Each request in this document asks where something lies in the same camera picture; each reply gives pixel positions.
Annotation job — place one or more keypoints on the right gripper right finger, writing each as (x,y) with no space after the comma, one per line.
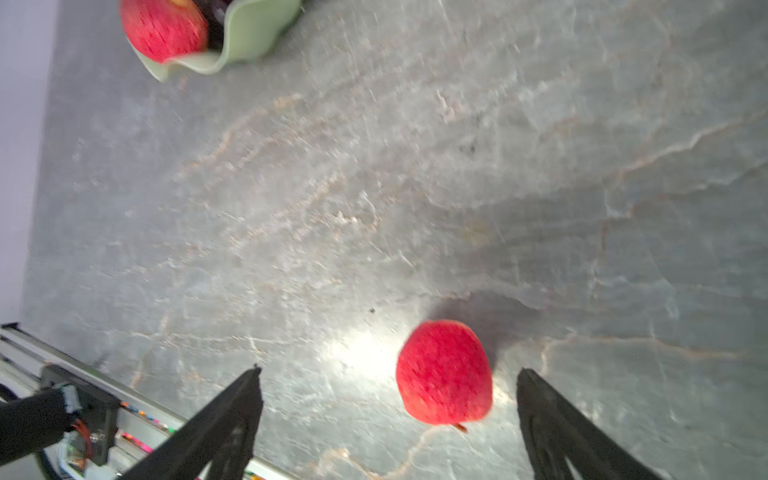
(561,442)

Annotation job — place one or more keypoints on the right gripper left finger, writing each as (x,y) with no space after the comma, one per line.
(218,440)

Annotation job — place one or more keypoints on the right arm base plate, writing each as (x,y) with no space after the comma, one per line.
(95,408)

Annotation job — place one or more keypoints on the red apple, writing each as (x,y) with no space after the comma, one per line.
(443,374)
(164,29)

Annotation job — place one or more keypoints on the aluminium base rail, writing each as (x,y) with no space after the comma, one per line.
(143,425)

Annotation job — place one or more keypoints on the green wavy fruit bowl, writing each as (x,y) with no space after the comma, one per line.
(238,31)

